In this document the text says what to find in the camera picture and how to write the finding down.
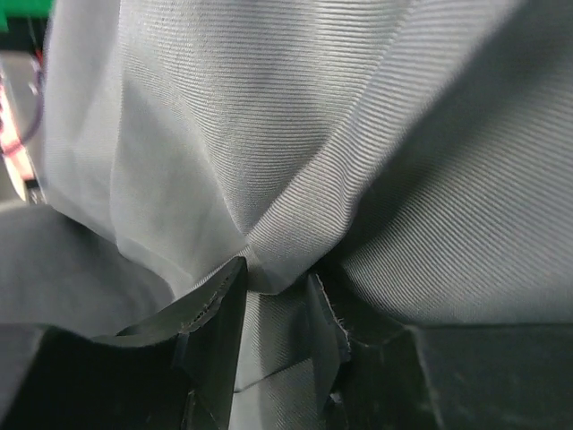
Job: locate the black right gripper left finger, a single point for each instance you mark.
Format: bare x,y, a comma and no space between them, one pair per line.
174,370

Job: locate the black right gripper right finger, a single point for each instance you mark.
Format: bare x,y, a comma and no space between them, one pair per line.
372,372

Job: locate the grey pleated skirt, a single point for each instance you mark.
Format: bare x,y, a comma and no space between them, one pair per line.
420,150

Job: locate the green plastic tray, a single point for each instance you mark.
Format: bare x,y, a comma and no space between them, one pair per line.
23,9

